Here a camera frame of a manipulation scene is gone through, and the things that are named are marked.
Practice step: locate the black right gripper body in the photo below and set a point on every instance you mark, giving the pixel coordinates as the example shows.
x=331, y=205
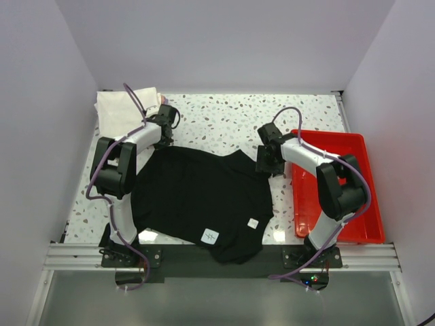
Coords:
x=265, y=162

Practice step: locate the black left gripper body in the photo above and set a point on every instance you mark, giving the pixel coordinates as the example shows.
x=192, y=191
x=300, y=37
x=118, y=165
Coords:
x=165, y=142

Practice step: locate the black t shirt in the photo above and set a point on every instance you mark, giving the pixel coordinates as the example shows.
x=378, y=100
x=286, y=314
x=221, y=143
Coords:
x=202, y=198

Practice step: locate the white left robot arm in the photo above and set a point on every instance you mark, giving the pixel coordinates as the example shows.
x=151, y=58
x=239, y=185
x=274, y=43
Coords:
x=114, y=169

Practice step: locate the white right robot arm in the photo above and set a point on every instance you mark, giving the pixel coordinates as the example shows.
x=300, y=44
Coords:
x=342, y=191

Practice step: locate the white folded t shirt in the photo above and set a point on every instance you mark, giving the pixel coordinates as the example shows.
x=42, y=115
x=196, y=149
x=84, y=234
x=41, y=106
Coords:
x=117, y=113

